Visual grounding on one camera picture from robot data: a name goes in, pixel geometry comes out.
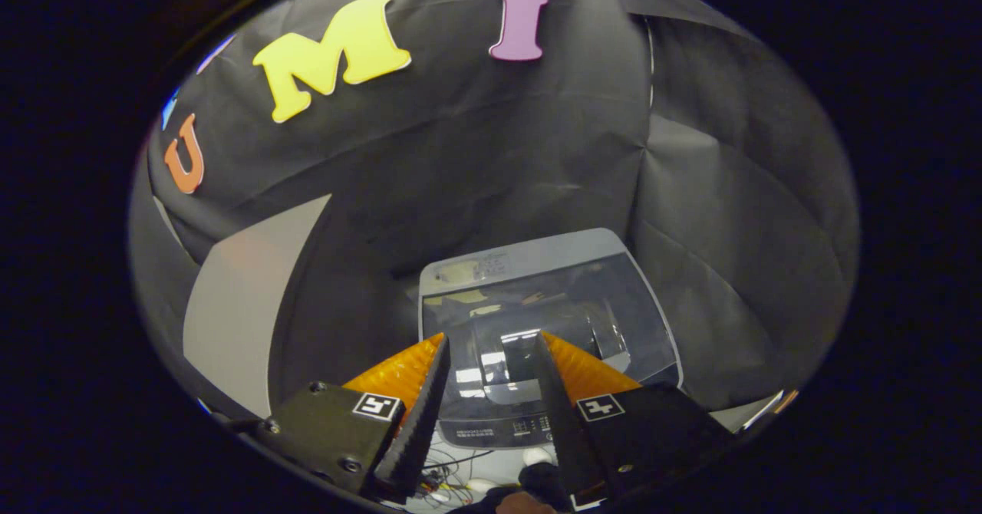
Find dark washing machine lid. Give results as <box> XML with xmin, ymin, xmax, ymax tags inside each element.
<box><xmin>420</xmin><ymin>252</ymin><xmax>682</xmax><ymax>423</ymax></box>

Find grey washing machine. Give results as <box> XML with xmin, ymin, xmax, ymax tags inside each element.
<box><xmin>418</xmin><ymin>228</ymin><xmax>684</xmax><ymax>450</ymax></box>

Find grey cardboard box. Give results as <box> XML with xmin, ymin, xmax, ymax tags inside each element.
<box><xmin>183</xmin><ymin>194</ymin><xmax>423</xmax><ymax>420</ymax></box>

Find thin floor cables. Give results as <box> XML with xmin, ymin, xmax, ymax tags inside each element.
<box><xmin>399</xmin><ymin>445</ymin><xmax>538</xmax><ymax>511</ymax></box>

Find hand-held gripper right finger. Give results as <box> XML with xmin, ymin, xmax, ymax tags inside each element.
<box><xmin>535</xmin><ymin>331</ymin><xmax>737</xmax><ymax>509</ymax></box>

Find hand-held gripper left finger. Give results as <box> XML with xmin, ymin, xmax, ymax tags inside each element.
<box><xmin>257</xmin><ymin>334</ymin><xmax>451</xmax><ymax>499</ymax></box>

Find white orange printed carton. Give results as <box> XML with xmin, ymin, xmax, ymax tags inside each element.
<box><xmin>710</xmin><ymin>389</ymin><xmax>800</xmax><ymax>432</ymax></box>

